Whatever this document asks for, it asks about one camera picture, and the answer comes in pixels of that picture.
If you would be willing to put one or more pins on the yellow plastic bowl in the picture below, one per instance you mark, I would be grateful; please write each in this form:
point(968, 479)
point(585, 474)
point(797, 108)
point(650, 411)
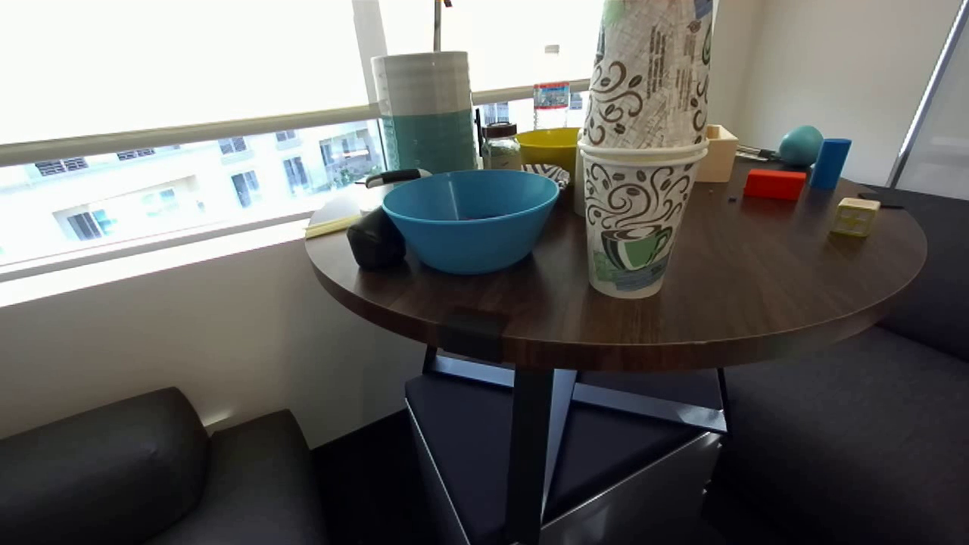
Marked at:
point(546, 147)

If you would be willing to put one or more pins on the upside down printed paper cup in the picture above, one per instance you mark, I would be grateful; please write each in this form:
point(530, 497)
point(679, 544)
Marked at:
point(651, 76)

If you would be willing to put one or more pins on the white and teal canister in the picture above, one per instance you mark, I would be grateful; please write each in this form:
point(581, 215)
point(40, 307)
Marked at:
point(428, 113)

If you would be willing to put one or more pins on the clear plastic water bottle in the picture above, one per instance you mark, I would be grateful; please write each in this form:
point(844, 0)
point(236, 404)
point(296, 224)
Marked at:
point(551, 94)

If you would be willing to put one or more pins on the light wooden box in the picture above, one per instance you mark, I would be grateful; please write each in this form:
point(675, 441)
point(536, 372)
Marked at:
point(718, 155)

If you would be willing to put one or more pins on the glass jar with dark lid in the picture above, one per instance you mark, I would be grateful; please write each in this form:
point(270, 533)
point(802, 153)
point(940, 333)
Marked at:
point(501, 150)

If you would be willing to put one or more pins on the small patterned bowl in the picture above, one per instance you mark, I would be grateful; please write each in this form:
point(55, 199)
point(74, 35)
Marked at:
point(551, 175)

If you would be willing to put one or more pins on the teal ball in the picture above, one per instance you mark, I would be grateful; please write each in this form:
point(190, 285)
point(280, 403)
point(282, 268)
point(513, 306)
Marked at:
point(801, 145)

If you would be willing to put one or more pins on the blue plastic bowl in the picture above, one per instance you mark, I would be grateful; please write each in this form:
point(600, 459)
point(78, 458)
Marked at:
point(469, 227)

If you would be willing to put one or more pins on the window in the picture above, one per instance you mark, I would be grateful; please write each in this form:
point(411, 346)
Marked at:
point(189, 113)

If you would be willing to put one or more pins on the red rectangular block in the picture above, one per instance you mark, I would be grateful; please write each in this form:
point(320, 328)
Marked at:
point(774, 185)

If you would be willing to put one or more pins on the cream and yellow cube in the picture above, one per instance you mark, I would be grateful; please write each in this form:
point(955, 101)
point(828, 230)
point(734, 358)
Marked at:
point(855, 217)

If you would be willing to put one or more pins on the black rounded device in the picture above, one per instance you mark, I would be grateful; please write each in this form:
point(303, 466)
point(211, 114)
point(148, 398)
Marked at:
point(376, 241)

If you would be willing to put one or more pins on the yellow paper pad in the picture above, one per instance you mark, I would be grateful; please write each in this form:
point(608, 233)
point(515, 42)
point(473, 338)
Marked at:
point(333, 219)

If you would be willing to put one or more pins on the dark grey couch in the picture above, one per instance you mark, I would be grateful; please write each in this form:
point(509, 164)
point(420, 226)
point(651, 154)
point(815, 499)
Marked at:
point(855, 424)

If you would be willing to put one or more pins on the blue cylinder block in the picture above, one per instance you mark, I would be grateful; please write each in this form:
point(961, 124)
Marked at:
point(830, 163)

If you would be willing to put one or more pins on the upright printed paper cup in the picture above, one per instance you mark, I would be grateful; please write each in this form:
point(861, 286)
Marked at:
point(636, 227)

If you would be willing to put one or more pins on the dark cabinet with metal front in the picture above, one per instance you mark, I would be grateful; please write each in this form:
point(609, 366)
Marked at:
point(469, 446)

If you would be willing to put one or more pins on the dark leather sofa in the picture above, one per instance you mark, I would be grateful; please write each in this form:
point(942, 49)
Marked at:
point(129, 477)

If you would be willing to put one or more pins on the small metal tool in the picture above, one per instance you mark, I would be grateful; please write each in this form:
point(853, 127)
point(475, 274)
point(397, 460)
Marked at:
point(755, 153)

